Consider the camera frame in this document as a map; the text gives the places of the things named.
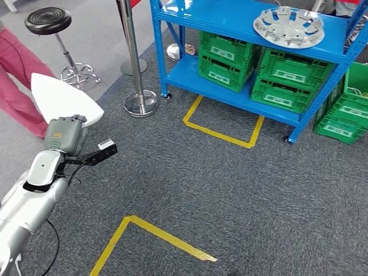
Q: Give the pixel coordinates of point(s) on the white curved plastic panel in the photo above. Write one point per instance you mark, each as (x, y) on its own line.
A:
(63, 101)

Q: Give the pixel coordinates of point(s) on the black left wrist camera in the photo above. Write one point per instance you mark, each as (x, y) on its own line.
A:
(100, 152)

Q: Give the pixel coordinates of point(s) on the yellow floor tape square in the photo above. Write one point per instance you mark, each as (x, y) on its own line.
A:
(172, 240)
(221, 135)

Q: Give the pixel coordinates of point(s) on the blue metal shelf rack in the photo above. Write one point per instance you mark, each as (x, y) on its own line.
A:
(230, 19)

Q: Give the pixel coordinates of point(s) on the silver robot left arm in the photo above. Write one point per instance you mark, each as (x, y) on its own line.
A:
(29, 202)

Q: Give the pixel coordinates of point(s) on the silver wheel hubcap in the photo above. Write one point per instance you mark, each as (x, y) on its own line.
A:
(287, 28)

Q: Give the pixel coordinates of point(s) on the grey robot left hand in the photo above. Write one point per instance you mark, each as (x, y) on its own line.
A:
(65, 135)

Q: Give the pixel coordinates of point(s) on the black round stool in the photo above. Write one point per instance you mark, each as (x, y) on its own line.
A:
(47, 21)

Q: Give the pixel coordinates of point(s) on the red barrier belt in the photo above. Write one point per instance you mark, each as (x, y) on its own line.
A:
(136, 3)

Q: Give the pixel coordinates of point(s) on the green plastic crate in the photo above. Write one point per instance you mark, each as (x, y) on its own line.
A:
(287, 82)
(336, 131)
(224, 63)
(356, 76)

